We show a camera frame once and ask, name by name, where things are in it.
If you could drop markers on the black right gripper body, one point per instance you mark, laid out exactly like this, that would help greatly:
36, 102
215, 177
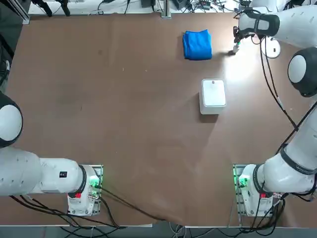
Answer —
236, 31

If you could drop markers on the green push button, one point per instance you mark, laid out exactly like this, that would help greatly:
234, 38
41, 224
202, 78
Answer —
234, 50

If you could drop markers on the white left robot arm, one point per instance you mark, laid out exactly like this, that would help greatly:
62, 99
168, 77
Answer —
24, 173

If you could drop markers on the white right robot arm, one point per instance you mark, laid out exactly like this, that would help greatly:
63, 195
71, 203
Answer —
297, 27

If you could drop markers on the blue folded cloth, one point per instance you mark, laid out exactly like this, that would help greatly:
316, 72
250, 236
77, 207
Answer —
196, 44

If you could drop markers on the red black connector board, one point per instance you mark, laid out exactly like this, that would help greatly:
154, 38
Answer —
203, 3

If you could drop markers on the white rectangular box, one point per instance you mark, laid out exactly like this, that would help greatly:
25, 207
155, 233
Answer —
213, 95

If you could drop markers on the black stand leg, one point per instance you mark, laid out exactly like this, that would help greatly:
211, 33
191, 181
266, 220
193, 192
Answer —
65, 8
45, 8

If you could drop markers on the aluminium profile post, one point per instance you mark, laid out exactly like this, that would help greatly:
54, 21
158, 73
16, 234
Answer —
166, 10

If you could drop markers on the aluminium frame rail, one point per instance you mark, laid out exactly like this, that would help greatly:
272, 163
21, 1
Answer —
24, 17

